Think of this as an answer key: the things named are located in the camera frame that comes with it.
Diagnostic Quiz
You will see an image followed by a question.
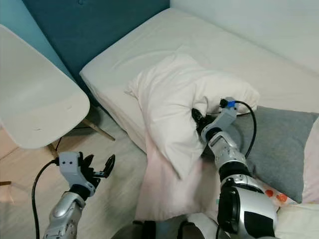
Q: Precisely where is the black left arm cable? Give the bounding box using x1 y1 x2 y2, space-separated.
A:
31 158 60 239

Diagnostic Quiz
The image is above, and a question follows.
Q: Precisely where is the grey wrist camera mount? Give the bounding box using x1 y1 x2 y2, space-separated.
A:
58 151 88 184
213 98 238 131

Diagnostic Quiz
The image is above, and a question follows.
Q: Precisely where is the white bed mattress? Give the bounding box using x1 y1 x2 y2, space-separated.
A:
80 7 319 155

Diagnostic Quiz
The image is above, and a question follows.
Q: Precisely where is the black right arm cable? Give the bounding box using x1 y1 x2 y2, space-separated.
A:
233 100 258 146

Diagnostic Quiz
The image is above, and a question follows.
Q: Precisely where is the pale pink bedsheet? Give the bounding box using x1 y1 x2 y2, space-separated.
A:
134 142 226 223

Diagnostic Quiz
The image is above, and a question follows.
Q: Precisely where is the blue padded headboard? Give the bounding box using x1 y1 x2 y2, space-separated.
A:
22 0 171 109

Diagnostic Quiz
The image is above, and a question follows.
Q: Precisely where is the white pillow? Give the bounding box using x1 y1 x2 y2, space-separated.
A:
125 52 261 180

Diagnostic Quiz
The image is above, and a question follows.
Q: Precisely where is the wooden chair leg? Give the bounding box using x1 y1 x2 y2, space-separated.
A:
47 141 61 161
81 117 115 142

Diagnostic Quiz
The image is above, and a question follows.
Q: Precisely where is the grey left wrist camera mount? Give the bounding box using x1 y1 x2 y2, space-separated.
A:
58 151 88 184

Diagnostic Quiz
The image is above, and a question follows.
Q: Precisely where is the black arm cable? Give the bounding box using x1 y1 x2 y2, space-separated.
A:
233 100 258 146
31 158 60 239

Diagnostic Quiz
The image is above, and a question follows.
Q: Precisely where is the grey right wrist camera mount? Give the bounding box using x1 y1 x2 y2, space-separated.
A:
213 98 238 131

